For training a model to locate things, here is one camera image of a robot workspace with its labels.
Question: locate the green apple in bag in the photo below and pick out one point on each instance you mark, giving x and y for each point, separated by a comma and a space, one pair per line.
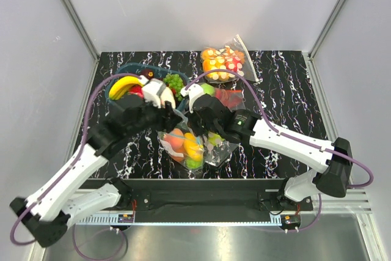
193, 164

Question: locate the black marble mat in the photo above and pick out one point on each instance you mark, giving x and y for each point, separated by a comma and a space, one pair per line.
284, 92

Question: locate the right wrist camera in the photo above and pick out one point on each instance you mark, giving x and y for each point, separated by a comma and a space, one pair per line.
193, 92

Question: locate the teal plastic basket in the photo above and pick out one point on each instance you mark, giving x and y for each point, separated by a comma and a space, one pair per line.
160, 73

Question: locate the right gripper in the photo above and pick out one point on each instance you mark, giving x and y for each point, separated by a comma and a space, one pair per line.
198, 131

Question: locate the yellow banana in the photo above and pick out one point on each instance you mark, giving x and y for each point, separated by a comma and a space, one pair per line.
120, 87

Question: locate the fake yellow lemon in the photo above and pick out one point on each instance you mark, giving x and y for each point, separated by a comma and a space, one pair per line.
193, 147

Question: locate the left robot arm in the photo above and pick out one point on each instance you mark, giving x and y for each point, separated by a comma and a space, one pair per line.
50, 212

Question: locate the fake peach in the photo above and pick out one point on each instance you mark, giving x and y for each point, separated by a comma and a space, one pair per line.
175, 138

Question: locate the sliced fruit zip bag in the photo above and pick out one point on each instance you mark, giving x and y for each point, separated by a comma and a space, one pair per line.
234, 57

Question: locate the green grapes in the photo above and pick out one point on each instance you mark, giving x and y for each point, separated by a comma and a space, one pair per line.
175, 83

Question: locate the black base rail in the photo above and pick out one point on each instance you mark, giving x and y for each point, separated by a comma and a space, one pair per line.
202, 200

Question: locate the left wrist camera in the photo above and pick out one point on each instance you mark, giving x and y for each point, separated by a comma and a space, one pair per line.
152, 92

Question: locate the red dragon fruit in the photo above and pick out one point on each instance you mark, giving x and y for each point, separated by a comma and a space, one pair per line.
136, 90

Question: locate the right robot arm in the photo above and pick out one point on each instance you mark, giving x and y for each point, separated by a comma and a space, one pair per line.
328, 161

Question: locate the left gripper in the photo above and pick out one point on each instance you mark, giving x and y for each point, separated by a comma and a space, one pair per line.
167, 118

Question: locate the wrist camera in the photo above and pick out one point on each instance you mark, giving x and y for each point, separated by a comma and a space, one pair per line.
193, 92
152, 92

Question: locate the white eggplant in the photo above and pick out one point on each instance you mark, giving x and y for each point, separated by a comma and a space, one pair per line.
167, 96

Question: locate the vegetable zip bag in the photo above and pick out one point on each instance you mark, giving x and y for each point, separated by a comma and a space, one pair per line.
217, 148

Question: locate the dark mangosteen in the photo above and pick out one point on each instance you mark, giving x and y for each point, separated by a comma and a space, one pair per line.
146, 75

